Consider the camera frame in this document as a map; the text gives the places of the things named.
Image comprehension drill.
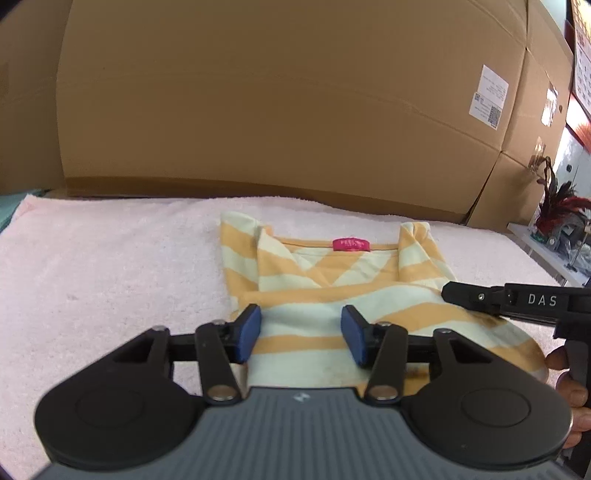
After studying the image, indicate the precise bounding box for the person's right hand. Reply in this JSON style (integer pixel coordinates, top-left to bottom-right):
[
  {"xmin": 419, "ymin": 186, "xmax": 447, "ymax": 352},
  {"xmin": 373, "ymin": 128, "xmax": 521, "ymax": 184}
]
[{"xmin": 545, "ymin": 346, "xmax": 591, "ymax": 451}]

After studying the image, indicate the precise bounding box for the grey metal clutter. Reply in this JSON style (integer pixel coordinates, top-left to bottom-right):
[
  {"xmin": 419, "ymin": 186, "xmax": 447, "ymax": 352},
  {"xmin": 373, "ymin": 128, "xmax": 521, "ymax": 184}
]
[{"xmin": 551, "ymin": 217, "xmax": 591, "ymax": 273}]

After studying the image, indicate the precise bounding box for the pink towel blanket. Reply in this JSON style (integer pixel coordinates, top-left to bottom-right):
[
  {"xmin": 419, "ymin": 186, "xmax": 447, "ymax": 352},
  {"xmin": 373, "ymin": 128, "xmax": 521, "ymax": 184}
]
[{"xmin": 0, "ymin": 194, "xmax": 575, "ymax": 398}]

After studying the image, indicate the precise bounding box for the taped cardboard box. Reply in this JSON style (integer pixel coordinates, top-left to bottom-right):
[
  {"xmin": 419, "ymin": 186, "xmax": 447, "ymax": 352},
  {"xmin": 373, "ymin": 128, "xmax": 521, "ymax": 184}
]
[{"xmin": 466, "ymin": 0, "xmax": 575, "ymax": 229}]

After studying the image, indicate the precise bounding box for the plain cardboard box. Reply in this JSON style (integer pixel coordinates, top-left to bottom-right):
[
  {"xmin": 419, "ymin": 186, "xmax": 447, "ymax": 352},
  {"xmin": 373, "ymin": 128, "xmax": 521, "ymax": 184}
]
[{"xmin": 0, "ymin": 0, "xmax": 70, "ymax": 195}]

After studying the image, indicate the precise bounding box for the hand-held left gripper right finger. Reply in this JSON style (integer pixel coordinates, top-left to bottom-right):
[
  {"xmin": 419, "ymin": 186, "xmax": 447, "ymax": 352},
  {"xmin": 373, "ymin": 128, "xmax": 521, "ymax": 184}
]
[{"xmin": 341, "ymin": 305, "xmax": 497, "ymax": 407}]

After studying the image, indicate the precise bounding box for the white shipping label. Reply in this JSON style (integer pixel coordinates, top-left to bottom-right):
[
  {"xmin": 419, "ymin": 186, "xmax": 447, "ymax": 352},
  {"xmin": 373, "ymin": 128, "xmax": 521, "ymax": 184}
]
[{"xmin": 468, "ymin": 65, "xmax": 509, "ymax": 129}]

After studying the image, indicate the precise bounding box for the teal blanket with black stripe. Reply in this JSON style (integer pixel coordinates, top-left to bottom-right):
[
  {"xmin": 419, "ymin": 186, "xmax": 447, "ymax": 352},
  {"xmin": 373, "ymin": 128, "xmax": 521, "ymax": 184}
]
[{"xmin": 0, "ymin": 194, "xmax": 24, "ymax": 232}]

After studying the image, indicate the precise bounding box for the orange white striped shirt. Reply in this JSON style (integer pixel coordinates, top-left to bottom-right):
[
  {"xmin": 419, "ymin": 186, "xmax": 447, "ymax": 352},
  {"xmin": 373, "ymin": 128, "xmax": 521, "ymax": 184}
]
[{"xmin": 219, "ymin": 211, "xmax": 550, "ymax": 388}]

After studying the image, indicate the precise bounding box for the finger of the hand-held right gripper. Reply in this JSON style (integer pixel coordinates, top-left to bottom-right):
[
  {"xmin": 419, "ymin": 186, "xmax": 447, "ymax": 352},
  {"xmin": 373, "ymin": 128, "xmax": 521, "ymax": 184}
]
[{"xmin": 441, "ymin": 281, "xmax": 507, "ymax": 317}]

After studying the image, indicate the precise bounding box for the white side table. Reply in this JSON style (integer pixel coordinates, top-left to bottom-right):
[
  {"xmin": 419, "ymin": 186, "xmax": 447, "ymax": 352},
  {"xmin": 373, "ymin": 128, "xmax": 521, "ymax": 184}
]
[{"xmin": 507, "ymin": 223, "xmax": 591, "ymax": 288}]

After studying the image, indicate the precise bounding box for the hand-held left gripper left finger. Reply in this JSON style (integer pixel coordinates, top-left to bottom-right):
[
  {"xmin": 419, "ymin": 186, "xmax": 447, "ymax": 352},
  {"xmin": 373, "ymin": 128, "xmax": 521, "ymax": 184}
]
[{"xmin": 111, "ymin": 303, "xmax": 263, "ymax": 407}]

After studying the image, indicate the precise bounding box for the red black feather decoration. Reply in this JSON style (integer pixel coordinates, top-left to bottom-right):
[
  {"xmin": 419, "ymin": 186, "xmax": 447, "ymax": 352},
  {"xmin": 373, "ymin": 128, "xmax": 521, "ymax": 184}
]
[{"xmin": 529, "ymin": 157, "xmax": 591, "ymax": 236}]

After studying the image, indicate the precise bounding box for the large cardboard box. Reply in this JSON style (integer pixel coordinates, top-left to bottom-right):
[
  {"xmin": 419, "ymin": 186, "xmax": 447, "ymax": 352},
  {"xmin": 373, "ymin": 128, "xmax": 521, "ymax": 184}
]
[{"xmin": 55, "ymin": 0, "xmax": 529, "ymax": 227}]

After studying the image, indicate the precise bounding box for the red wall calendar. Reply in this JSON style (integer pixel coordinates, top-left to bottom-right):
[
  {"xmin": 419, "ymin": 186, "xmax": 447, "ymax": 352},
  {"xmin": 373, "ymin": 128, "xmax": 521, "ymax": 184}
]
[{"xmin": 566, "ymin": 0, "xmax": 591, "ymax": 151}]

